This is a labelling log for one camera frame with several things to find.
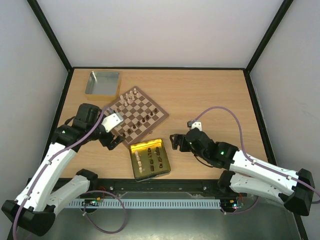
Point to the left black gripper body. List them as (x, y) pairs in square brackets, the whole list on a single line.
[(105, 142)]

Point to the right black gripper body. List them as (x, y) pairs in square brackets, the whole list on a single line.
[(182, 142)]

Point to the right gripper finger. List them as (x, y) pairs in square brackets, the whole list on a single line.
[(174, 144), (174, 137)]

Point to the gold tin lid tray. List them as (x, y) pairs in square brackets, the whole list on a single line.
[(149, 160)]

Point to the wooden chess board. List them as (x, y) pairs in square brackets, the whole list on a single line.
[(141, 115)]

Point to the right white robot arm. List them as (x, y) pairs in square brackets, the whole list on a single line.
[(246, 174)]

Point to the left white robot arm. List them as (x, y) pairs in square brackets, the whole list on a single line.
[(37, 206)]

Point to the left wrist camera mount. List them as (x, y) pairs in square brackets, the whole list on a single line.
[(112, 121)]

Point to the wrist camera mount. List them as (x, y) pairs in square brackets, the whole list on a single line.
[(192, 124), (112, 121)]

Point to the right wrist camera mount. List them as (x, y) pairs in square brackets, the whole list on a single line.
[(192, 124)]

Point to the black metal frame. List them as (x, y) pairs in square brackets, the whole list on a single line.
[(280, 14)]

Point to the grey slotted cable duct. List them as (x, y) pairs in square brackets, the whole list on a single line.
[(157, 204)]

